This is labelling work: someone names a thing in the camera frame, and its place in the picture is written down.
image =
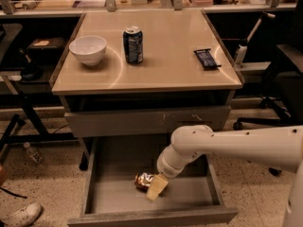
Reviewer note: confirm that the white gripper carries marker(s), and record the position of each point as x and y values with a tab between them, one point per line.
166	169

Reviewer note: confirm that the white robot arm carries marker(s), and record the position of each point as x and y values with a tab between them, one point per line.
280	148

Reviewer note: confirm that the open grey middle drawer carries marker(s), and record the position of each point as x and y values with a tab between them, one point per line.
112	200

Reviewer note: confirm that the grey top drawer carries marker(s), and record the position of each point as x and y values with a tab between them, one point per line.
146	121

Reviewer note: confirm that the grey drawer cabinet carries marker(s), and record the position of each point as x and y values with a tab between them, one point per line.
170	75

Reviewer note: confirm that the blue soda can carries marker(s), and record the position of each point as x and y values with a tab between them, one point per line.
133	45

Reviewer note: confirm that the plastic water bottle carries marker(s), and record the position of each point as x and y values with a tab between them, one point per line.
33	153

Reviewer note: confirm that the white shoe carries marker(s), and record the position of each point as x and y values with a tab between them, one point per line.
23	217

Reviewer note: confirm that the dark snack bar wrapper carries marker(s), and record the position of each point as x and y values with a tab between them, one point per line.
205	58

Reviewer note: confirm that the white ceramic bowl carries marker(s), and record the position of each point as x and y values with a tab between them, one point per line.
89	50

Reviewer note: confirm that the white spray bottle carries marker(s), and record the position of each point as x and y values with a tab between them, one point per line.
243	45

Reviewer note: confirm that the dark round bottle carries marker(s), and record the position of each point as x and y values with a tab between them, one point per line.
31	70

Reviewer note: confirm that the dark box under shelf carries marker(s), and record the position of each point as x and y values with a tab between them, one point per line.
47	50

